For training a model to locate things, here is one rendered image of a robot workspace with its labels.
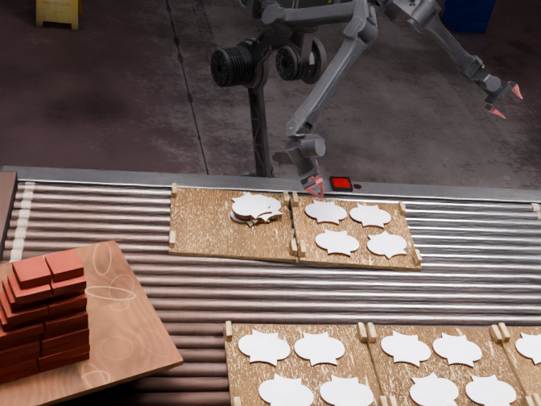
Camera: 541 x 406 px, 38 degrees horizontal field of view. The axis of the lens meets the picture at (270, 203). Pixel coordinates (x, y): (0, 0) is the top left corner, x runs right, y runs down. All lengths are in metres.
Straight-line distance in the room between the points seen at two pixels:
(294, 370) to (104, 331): 0.52
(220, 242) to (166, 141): 2.26
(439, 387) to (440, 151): 3.10
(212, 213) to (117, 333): 0.72
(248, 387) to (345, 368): 0.29
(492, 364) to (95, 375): 1.13
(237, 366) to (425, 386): 0.52
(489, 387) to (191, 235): 1.02
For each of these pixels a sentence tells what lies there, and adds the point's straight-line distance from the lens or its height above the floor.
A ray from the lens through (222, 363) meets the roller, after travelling 2.17.
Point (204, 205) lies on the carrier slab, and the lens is 2.66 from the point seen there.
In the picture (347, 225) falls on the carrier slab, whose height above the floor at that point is 0.94.
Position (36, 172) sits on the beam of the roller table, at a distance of 2.81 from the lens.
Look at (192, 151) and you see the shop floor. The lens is 4.64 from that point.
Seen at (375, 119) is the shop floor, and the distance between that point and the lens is 5.33.
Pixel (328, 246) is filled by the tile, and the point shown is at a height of 0.95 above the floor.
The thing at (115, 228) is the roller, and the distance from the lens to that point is 2.57.
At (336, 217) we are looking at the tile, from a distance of 2.69.
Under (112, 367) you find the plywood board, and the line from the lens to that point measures 1.98.
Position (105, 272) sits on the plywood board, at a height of 1.04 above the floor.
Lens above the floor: 2.53
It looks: 36 degrees down
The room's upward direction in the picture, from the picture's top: 10 degrees clockwise
